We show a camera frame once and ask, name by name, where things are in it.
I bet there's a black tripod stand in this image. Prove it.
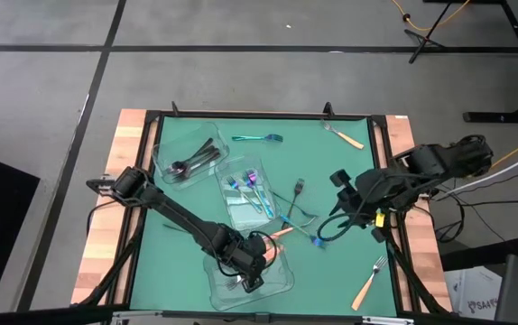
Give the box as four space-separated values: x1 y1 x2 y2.
402 0 450 65

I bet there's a clear plastic bin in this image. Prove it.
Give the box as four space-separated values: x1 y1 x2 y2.
150 121 232 191
202 243 295 311
213 153 283 232

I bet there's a black table frame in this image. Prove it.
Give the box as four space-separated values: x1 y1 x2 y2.
69 101 455 325

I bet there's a black floor cable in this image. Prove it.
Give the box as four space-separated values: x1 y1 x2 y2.
421 167 518 245

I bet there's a right wooden side board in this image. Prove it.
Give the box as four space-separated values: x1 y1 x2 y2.
384 115 454 312

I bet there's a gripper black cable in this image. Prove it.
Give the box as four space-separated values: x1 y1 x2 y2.
316 210 377 244
216 229 280 279

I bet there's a black stand frame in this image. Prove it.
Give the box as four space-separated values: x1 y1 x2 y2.
423 0 518 125

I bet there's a silver metal bracket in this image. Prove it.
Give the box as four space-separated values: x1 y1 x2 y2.
361 315 416 325
111 310 166 325

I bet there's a white printed box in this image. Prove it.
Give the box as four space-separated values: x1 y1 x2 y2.
443 265 504 322

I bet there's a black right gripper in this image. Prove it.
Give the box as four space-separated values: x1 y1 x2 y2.
329 167 419 245

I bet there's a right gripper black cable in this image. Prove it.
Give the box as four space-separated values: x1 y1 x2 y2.
316 210 377 244

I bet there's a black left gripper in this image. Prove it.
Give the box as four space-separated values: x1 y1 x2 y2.
215 230 270 294

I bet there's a white conduit strip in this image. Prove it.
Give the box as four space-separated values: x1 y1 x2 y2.
439 143 518 202

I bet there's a yellow floor cable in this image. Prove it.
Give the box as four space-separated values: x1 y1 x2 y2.
390 0 473 33

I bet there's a green table mat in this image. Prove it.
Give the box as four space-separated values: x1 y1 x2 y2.
128 115 399 318

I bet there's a left wooden side board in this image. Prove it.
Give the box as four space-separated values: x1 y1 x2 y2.
69 107 150 306

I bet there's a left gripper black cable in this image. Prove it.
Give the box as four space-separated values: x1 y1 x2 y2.
216 229 280 279

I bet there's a wooden side board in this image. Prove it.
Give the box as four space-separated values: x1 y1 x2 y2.
69 107 150 306
384 115 454 312

